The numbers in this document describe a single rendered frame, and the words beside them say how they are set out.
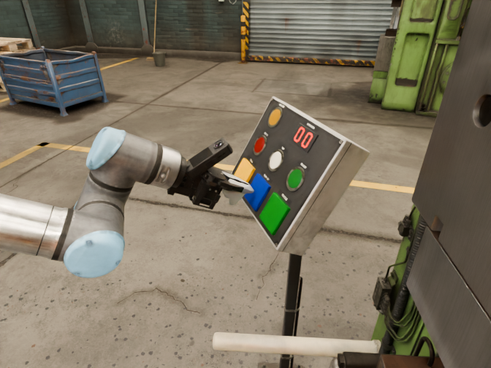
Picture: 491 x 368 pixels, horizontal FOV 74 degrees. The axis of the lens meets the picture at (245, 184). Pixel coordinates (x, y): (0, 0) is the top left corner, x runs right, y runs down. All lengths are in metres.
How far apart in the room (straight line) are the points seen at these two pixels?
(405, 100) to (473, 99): 4.79
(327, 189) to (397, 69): 4.40
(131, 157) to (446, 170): 0.52
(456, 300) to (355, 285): 1.69
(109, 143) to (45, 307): 1.57
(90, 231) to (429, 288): 0.50
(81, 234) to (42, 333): 1.45
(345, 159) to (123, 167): 0.44
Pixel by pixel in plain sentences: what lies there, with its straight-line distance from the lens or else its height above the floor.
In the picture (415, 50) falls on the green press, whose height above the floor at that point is 0.80.
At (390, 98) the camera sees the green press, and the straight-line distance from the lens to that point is 5.14.
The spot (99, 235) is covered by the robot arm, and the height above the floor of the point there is 1.10.
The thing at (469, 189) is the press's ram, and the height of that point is 1.30.
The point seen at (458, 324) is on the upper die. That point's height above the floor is 1.19.
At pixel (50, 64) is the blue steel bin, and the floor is 0.66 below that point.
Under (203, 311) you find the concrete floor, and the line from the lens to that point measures 1.86.
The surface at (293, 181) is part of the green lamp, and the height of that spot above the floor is 1.09.
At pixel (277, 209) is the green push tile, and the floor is 1.02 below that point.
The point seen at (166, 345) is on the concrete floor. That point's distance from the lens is 1.78.
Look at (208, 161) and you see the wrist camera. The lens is 0.72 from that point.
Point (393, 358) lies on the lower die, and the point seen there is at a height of 0.98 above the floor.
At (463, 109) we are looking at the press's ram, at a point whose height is 1.36.
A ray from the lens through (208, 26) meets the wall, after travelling 8.69.
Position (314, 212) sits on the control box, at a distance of 0.72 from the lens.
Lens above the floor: 1.45
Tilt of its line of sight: 30 degrees down
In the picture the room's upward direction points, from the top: straight up
